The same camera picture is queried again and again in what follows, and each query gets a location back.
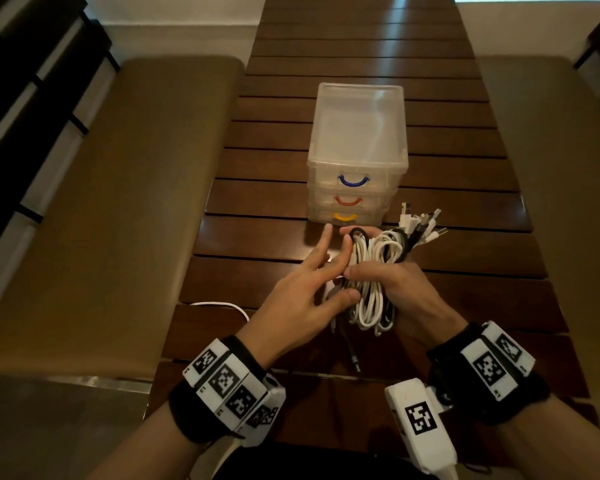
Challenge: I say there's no person's left hand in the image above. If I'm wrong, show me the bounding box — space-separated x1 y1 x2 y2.
235 223 362 371

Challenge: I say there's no person's right hand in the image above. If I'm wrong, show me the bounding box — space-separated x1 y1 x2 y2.
339 225 470 351

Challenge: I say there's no tangle of white cables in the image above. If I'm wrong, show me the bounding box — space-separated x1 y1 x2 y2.
347 202 449 338

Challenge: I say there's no clear drawer yellow handle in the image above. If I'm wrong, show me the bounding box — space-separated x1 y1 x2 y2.
309 207 391 228

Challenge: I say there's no clear drawer red handle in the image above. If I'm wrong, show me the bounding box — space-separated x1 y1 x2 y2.
308 185 399 211

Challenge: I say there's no clear drawer blue handle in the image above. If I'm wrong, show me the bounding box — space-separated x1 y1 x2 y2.
308 162 409 191

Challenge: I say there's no clear plastic three-drawer organiser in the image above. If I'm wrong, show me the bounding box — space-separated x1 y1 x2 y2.
306 83 410 228

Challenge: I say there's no person's left forearm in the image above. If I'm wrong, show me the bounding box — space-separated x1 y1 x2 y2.
87 404 206 480

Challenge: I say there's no person's right forearm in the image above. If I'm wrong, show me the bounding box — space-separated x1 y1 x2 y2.
492 394 600 480

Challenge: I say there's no person's black garment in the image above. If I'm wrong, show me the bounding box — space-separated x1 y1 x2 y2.
212 442 439 480

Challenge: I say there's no black marker wristband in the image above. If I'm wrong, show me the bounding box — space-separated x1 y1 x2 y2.
426 320 551 427
167 335 287 445

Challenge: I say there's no brown bench cushion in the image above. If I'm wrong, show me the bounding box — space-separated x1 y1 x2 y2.
0 55 246 378
479 55 600 411

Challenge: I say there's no brown slatted wooden table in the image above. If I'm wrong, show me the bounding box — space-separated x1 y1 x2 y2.
147 0 600 465

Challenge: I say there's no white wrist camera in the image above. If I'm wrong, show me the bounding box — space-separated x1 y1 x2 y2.
383 378 460 480
239 389 287 448

